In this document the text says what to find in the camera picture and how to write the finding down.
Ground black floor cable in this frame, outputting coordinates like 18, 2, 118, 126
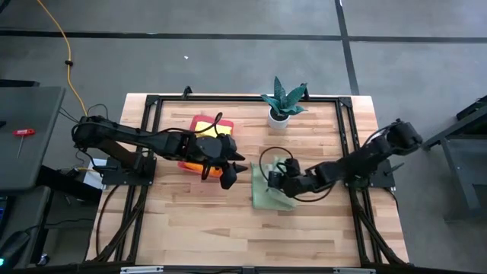
59, 103, 111, 170

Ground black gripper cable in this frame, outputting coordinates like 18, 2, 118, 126
151, 111, 224, 139
259, 146, 338, 203

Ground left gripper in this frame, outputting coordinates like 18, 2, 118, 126
188, 133, 249, 190

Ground silver metal bracket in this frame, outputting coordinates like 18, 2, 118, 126
333, 267, 377, 274
120, 266, 164, 274

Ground red-handled hex key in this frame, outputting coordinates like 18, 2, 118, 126
11, 128, 37, 159

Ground snake plant in white pot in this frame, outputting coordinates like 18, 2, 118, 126
260, 75, 309, 129

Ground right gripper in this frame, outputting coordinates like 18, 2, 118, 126
267, 158, 319, 198

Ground pink plastic bin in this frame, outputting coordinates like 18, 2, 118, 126
177, 114, 235, 179

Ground green microfiber towel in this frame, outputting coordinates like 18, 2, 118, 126
250, 156, 298, 212

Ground grey side table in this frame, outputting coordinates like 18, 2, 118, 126
0, 85, 66, 193

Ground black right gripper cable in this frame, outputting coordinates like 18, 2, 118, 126
259, 146, 338, 203

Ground yellow floor cable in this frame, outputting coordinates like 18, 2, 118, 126
37, 0, 89, 117

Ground black computer mouse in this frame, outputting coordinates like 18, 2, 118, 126
0, 230, 30, 269

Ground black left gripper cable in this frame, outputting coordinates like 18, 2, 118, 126
151, 111, 224, 139

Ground black desk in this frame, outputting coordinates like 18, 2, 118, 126
0, 185, 53, 269

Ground black aluminium table frame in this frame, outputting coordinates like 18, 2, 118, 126
85, 86, 410, 267

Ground grey metal stand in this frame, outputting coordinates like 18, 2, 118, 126
422, 94, 487, 221

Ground white paper sheet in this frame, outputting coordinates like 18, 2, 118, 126
82, 158, 110, 190

